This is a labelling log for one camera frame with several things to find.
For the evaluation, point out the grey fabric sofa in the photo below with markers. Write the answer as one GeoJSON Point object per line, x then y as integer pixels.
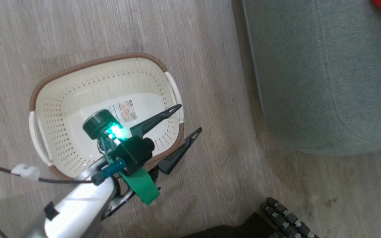
{"type": "Point", "coordinates": [326, 72]}

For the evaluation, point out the printed basket label sticker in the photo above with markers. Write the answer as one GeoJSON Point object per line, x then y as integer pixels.
{"type": "Point", "coordinates": [124, 110]}

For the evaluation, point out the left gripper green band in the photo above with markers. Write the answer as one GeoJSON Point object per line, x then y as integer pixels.
{"type": "Point", "coordinates": [134, 152]}

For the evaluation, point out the cream perforated laundry basket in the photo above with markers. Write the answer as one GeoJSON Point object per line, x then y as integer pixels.
{"type": "Point", "coordinates": [78, 99]}

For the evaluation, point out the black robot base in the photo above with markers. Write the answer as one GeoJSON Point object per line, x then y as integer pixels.
{"type": "Point", "coordinates": [236, 229]}

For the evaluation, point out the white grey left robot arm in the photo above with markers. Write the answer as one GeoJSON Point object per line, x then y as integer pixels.
{"type": "Point", "coordinates": [74, 208]}

